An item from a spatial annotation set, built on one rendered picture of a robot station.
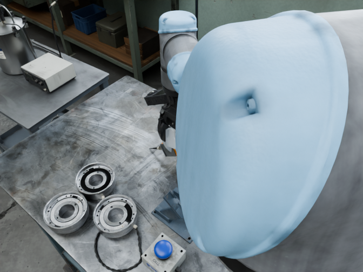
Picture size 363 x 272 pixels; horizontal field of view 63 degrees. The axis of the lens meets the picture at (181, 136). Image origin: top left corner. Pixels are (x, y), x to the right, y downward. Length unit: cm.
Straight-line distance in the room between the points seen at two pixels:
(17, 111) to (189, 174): 127
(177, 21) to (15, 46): 107
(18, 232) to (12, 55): 92
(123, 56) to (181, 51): 195
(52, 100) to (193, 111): 126
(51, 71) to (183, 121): 127
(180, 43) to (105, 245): 50
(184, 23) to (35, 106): 94
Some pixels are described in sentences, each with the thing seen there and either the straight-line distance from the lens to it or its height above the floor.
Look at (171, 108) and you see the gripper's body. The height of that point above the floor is 103.
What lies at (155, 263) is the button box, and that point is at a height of 85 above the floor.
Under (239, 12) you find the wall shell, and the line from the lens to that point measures 219.
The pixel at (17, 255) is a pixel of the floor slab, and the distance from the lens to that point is 180.
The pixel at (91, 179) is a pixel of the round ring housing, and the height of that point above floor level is 82.
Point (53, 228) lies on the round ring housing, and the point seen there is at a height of 84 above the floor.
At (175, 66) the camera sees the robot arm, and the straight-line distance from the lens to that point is 50.
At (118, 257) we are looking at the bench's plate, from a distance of 75.
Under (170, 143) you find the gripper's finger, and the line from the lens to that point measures 76.
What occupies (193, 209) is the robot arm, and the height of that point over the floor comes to 135.
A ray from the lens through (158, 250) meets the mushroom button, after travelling 67.
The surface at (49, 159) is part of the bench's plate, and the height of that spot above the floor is 80.
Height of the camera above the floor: 149
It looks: 46 degrees down
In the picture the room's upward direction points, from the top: straight up
